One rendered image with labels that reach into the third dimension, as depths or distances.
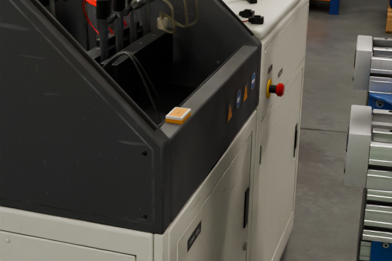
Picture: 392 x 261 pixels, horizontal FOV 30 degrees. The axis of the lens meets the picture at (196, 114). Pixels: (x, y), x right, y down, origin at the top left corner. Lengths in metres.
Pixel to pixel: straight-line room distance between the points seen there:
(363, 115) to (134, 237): 0.43
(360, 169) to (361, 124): 0.07
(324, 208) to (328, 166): 0.43
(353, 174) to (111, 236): 0.42
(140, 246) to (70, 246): 0.13
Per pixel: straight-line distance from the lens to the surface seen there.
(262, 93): 1.87
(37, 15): 1.18
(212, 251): 1.57
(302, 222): 2.96
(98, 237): 1.28
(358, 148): 1.14
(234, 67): 1.58
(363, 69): 1.61
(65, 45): 1.17
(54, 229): 1.31
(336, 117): 4.09
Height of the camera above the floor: 1.40
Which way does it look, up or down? 20 degrees down
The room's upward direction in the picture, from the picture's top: 1 degrees clockwise
